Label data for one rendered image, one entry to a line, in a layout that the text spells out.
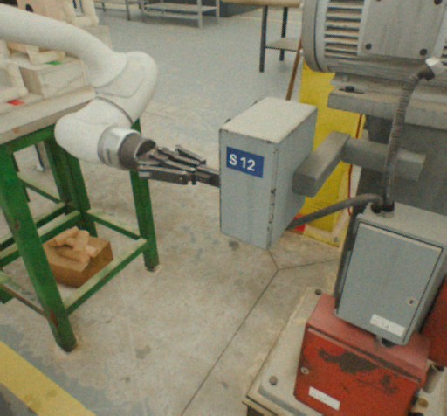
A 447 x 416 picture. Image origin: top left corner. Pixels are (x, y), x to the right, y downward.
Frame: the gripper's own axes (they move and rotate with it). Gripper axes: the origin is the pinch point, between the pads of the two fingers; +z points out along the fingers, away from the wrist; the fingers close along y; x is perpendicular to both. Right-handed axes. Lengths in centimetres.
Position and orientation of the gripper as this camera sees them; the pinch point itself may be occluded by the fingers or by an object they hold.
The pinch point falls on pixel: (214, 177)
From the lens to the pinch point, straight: 69.7
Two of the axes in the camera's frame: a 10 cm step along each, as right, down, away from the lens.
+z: 8.6, 2.8, -4.3
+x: 0.0, -8.4, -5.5
